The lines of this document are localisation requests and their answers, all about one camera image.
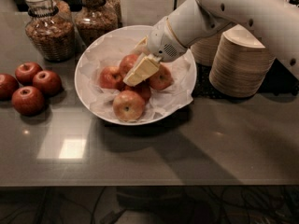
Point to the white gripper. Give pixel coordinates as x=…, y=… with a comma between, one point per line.
x=161, y=42

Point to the red-yellow apple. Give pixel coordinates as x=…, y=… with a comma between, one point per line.
x=127, y=64

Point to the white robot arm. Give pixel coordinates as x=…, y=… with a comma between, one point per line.
x=275, y=23

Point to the right yellow-red apple in bowl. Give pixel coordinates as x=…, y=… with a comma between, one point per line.
x=161, y=79

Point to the yellow-red apple in bowl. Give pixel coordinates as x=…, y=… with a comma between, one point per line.
x=128, y=106
x=161, y=79

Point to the small hidden red apple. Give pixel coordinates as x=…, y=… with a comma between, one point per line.
x=143, y=89

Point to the left red apple in bowl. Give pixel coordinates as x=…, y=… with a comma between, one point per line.
x=110, y=78

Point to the white bowl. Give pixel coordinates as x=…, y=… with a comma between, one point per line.
x=90, y=66

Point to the white box behind bowl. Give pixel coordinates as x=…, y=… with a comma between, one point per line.
x=144, y=12

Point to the front yellow-red apple in bowl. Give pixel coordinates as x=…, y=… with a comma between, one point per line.
x=128, y=106

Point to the right red apple on table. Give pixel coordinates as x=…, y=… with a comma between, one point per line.
x=48, y=82

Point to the red apple on table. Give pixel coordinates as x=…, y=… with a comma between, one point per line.
x=25, y=72
x=28, y=100
x=48, y=82

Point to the back red apple on table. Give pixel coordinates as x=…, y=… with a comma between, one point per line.
x=25, y=72

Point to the front red apple on table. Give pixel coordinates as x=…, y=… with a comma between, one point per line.
x=28, y=100

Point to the far left red apple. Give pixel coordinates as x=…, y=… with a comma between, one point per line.
x=8, y=84

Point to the white paper liner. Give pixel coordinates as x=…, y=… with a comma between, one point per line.
x=109, y=50

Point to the right glass granola jar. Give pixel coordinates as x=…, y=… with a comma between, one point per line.
x=96, y=18

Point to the glass granola jar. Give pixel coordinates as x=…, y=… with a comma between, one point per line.
x=50, y=31
x=96, y=18

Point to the back stack of paper bowls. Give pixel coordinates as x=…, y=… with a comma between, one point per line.
x=205, y=49

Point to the stack of paper bowls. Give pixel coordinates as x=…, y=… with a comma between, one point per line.
x=240, y=64
x=205, y=49

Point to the front stack of paper bowls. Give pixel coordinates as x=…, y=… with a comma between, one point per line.
x=240, y=64

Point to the left glass granola jar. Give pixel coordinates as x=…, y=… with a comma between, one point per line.
x=50, y=31

